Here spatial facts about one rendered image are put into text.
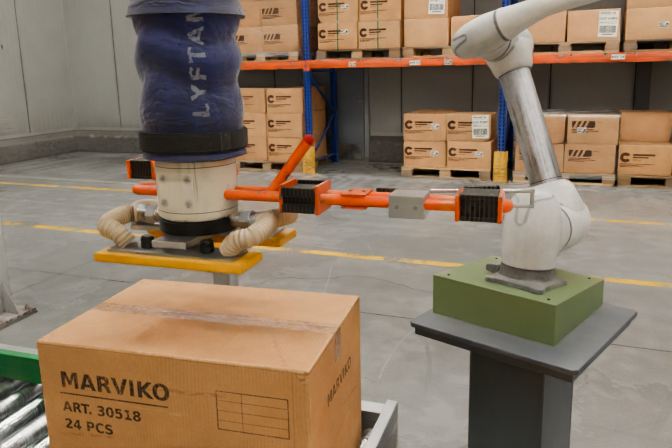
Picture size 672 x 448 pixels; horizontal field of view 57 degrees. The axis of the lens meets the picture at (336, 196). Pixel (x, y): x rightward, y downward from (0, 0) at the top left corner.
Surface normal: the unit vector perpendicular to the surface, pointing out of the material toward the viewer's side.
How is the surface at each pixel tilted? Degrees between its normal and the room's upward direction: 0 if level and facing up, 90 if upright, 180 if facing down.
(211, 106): 79
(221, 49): 70
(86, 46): 90
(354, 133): 90
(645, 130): 92
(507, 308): 90
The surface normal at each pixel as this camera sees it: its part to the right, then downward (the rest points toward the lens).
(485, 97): -0.36, 0.19
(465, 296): -0.66, 0.17
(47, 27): 0.93, 0.05
